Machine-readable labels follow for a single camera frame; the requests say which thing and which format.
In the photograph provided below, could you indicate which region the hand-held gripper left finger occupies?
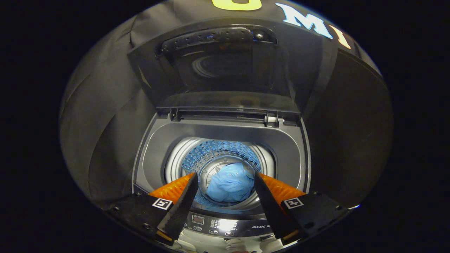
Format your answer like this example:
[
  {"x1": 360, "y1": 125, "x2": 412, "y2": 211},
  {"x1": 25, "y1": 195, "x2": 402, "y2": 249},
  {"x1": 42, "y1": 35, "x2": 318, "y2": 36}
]
[{"x1": 105, "y1": 172, "x2": 199, "y2": 246}]

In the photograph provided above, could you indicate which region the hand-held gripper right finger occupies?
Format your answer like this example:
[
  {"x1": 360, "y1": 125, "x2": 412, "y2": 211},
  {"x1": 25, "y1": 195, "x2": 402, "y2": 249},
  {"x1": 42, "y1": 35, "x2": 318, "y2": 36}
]
[{"x1": 254, "y1": 171, "x2": 352, "y2": 246}]

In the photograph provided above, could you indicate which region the black backdrop cloth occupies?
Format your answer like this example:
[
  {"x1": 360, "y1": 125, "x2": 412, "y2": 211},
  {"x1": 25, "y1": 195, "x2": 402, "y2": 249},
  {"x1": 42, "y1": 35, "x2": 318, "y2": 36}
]
[{"x1": 59, "y1": 0, "x2": 384, "y2": 211}]

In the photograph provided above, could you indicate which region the light blue polo shirt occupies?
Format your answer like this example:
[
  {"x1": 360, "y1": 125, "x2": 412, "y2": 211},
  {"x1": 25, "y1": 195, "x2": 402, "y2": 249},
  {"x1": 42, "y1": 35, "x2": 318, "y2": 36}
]
[{"x1": 206, "y1": 163, "x2": 255, "y2": 202}]

